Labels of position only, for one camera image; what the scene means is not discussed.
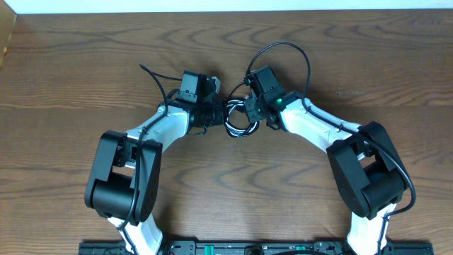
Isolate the white usb cable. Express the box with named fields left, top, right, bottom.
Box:
left=224, top=99, right=259, bottom=137

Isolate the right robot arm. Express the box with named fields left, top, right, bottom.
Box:
left=244, top=67, right=411, bottom=254

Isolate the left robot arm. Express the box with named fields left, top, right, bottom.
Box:
left=84, top=71, right=223, bottom=254

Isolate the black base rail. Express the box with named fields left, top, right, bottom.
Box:
left=77, top=239, right=435, bottom=255

